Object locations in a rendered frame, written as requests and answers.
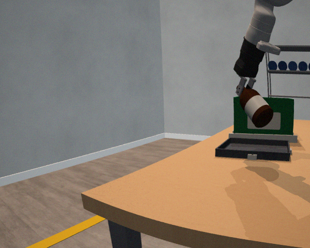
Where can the brown bottle with white label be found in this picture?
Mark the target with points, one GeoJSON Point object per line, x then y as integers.
{"type": "Point", "coordinates": [257, 109]}

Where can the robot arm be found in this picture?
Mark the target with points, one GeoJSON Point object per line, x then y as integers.
{"type": "Point", "coordinates": [263, 17]}

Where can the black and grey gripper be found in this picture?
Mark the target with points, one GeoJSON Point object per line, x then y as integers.
{"type": "Point", "coordinates": [255, 44]}

